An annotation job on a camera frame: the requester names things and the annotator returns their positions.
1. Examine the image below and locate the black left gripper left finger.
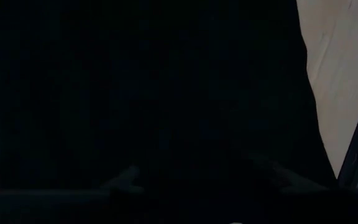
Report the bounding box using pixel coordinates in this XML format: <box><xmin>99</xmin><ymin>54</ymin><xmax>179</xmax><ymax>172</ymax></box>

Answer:
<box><xmin>101</xmin><ymin>166</ymin><xmax>143</xmax><ymax>194</ymax></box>

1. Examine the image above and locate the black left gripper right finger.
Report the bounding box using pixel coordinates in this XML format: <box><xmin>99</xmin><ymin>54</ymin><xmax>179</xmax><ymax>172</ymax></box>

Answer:
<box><xmin>253</xmin><ymin>157</ymin><xmax>329</xmax><ymax>193</ymax></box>

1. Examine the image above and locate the black garment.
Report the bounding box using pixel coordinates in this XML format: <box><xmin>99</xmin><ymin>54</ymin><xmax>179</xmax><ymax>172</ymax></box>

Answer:
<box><xmin>0</xmin><ymin>0</ymin><xmax>338</xmax><ymax>191</ymax></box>

